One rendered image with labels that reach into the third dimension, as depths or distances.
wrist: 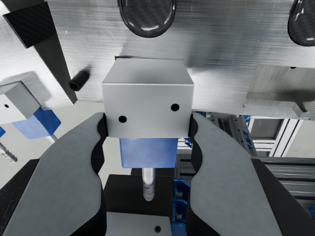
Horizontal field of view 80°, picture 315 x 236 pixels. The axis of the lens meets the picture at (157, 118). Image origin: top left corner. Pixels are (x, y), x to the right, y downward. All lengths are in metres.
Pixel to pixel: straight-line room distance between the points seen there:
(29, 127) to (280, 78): 0.29
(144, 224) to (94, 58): 0.24
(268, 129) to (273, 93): 0.99
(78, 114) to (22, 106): 1.28
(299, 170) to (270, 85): 0.40
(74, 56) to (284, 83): 0.19
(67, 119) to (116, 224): 1.35
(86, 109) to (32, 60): 1.24
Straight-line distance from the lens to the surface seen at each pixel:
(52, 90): 0.25
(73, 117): 1.58
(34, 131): 0.30
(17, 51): 0.25
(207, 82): 0.16
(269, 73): 0.20
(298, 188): 0.55
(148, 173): 0.17
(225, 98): 0.17
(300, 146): 1.72
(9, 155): 0.41
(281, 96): 0.21
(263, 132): 1.21
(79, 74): 0.17
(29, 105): 0.27
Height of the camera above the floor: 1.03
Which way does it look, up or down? 50 degrees down
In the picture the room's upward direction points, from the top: 169 degrees counter-clockwise
